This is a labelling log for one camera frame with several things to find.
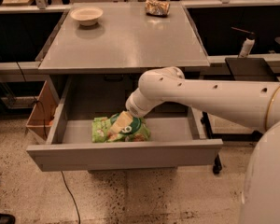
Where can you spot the grey cabinet counter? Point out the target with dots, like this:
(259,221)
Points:
(125,40)

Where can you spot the black caster wheel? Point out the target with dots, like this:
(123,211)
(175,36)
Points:
(217,167)

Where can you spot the crumpled foil snack bag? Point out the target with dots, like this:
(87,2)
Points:
(157,8)

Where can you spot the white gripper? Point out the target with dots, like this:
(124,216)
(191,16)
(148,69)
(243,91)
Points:
(134,107)

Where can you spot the green rice chip bag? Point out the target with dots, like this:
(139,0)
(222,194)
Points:
(137,131)

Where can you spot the grey open drawer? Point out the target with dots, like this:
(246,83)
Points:
(177,137)

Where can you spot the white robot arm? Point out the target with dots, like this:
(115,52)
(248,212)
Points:
(254,104)

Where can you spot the white spray bottle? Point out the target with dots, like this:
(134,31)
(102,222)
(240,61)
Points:
(248,43)

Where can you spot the black shoe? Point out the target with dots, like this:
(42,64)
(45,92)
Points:
(7,219)

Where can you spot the white bowl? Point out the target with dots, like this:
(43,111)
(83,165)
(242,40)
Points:
(86,16)

